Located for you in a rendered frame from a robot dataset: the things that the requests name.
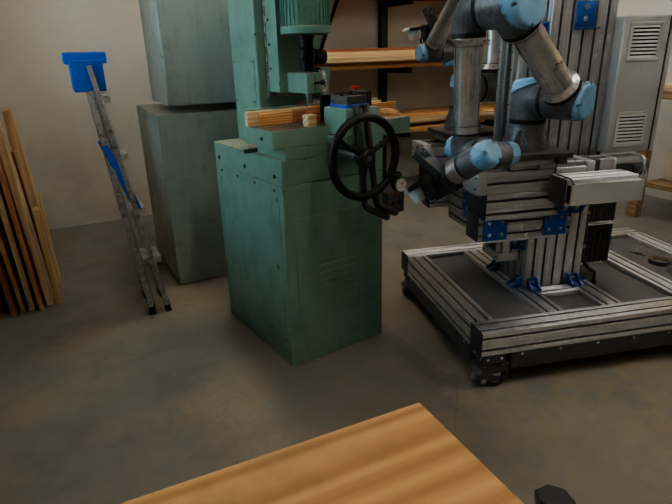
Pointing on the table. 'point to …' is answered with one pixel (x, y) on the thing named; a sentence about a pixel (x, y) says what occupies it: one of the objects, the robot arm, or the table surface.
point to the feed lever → (324, 42)
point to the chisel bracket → (304, 82)
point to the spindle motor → (304, 17)
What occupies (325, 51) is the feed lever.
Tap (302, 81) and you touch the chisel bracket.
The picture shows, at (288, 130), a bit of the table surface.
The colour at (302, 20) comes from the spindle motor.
